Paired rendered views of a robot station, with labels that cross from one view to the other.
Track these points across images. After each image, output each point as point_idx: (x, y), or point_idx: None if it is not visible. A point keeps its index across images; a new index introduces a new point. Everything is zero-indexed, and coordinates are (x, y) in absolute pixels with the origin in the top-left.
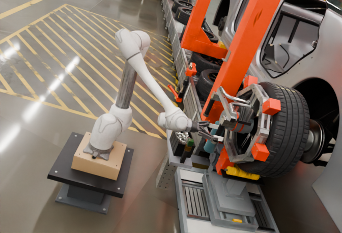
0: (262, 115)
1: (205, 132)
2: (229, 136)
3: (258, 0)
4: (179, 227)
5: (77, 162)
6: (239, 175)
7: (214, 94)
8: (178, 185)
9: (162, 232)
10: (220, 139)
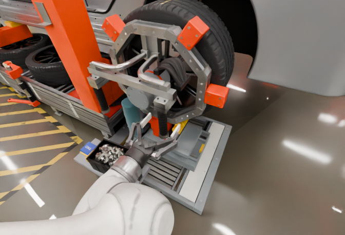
0: (190, 54)
1: (159, 144)
2: None
3: None
4: (179, 203)
5: None
6: (186, 123)
7: (94, 81)
8: None
9: (179, 230)
10: (178, 130)
